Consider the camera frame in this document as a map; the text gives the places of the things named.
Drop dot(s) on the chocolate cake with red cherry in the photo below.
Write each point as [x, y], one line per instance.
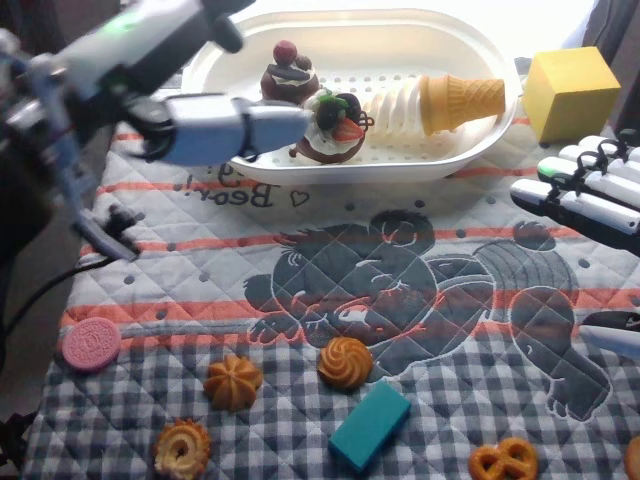
[285, 80]

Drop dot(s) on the teal rectangular block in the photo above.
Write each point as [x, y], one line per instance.
[370, 430]

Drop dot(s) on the grey quilt with bear print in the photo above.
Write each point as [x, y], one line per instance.
[200, 280]

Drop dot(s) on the orange swirl cookie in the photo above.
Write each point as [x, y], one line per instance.
[233, 382]
[346, 362]

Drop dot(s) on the cream cake with strawberry slice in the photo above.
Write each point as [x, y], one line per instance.
[335, 135]

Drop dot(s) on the orange-brown cookie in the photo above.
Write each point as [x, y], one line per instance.
[633, 457]

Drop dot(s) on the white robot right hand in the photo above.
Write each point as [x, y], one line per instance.
[600, 195]

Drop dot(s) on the toy pretzel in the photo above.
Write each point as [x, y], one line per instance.
[504, 459]

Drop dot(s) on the toy ice cream cone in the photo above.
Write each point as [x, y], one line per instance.
[450, 100]

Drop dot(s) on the pink round sandwich cookie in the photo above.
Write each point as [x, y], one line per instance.
[91, 345]

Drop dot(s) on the white perforated plastic tray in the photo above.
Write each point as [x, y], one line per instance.
[400, 165]

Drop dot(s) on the yellow block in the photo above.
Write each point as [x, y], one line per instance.
[570, 92]

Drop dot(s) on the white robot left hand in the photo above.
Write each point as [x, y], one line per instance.
[210, 130]

